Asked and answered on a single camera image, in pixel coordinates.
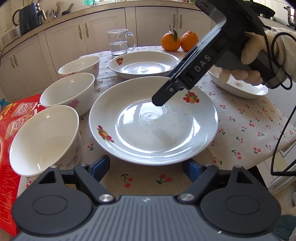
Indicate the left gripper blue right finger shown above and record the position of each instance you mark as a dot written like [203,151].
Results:
[201,177]

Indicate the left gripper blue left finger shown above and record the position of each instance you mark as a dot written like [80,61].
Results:
[88,177]

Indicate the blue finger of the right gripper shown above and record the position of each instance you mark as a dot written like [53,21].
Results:
[166,92]

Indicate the white fruit-pattern plate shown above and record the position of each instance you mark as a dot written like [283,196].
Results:
[125,122]
[237,87]
[143,64]

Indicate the white bowl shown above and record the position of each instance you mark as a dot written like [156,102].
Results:
[76,91]
[89,64]
[51,137]

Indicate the bumpy orange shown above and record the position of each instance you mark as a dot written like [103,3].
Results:
[188,40]

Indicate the orange with leaf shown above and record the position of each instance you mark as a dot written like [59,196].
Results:
[170,41]

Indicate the glass water mug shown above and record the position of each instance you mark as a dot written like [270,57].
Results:
[118,41]

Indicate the teal thermos flask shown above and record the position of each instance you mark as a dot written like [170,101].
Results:
[3,103]

